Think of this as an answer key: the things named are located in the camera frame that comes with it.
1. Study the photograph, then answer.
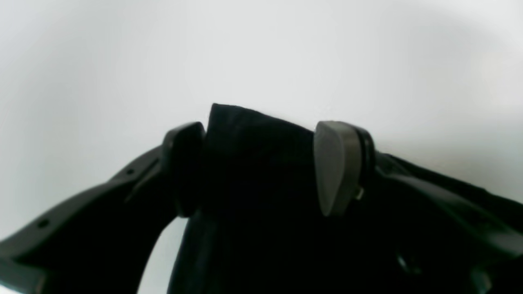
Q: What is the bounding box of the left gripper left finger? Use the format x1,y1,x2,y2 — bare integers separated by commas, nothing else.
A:
1,122,205,294

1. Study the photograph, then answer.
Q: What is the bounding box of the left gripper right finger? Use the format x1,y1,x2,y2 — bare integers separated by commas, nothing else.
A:
313,120,523,294

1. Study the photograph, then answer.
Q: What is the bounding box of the black graphic print T-shirt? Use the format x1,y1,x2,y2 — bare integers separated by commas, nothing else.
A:
167,103,523,294

